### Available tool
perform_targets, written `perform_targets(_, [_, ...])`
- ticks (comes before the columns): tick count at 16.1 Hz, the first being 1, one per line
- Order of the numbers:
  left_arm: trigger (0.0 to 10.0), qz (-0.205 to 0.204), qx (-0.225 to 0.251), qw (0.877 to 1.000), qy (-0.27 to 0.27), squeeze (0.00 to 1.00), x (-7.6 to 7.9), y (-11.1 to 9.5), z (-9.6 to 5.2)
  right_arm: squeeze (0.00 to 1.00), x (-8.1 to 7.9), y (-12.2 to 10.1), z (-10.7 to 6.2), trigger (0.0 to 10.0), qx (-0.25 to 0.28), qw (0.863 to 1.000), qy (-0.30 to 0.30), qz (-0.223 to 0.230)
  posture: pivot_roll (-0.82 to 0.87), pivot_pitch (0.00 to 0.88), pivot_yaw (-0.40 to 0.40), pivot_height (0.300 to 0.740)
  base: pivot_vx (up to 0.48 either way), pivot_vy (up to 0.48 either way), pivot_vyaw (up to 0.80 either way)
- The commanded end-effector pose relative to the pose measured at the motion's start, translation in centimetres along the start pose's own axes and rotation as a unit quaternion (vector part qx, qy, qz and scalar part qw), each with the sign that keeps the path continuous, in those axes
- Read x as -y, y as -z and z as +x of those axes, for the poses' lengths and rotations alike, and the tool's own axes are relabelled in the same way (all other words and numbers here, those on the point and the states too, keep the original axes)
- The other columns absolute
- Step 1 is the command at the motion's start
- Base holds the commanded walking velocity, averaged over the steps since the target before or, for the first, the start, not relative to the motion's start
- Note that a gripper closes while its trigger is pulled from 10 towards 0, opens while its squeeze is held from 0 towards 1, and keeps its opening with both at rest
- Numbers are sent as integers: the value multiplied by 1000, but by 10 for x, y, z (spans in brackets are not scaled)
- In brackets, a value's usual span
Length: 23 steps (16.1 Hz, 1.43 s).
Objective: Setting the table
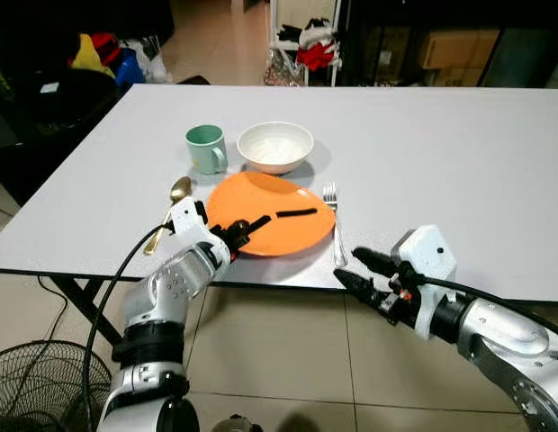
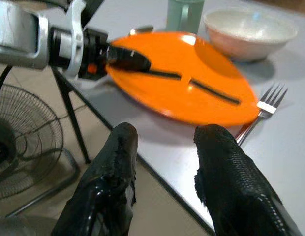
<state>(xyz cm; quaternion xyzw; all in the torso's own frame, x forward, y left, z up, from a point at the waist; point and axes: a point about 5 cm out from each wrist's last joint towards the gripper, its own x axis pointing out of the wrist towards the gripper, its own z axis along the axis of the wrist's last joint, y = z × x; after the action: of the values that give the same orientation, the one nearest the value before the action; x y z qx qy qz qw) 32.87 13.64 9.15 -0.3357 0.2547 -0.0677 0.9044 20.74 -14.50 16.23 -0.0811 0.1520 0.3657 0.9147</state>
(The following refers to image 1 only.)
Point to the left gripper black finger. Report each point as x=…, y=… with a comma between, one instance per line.
x=255, y=224
x=241, y=245

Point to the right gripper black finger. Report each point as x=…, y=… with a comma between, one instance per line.
x=360, y=288
x=373, y=263

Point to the orange plate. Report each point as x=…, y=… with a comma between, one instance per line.
x=288, y=236

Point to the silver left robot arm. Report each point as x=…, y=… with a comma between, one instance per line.
x=166, y=288

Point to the silver metal fork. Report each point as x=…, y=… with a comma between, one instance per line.
x=338, y=243

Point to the short black stick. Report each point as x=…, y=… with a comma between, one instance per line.
x=297, y=213

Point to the gold metal spoon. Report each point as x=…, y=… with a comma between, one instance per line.
x=180, y=188

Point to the white ribbed bowl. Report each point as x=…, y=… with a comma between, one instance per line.
x=274, y=144

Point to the mint green mug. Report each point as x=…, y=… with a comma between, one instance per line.
x=205, y=148

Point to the red garment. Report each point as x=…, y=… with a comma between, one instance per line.
x=315, y=56

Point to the white plastic bag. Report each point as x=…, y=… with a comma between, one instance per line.
x=153, y=61

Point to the blue bag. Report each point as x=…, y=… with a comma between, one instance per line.
x=129, y=67

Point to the black chair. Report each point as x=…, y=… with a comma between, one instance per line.
x=54, y=112

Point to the white clothes rack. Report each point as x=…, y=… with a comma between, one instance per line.
x=306, y=18

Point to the red cloth item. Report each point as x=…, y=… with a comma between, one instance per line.
x=106, y=42

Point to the yellow cloth item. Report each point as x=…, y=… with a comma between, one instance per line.
x=85, y=56

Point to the brown cardboard box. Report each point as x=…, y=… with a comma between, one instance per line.
x=454, y=49

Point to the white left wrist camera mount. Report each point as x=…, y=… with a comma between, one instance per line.
x=184, y=220

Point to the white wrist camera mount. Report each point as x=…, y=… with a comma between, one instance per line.
x=427, y=252
x=184, y=220

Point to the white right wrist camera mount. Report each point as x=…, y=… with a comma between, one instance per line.
x=427, y=252

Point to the black table frame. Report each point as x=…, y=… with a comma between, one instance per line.
x=72, y=292

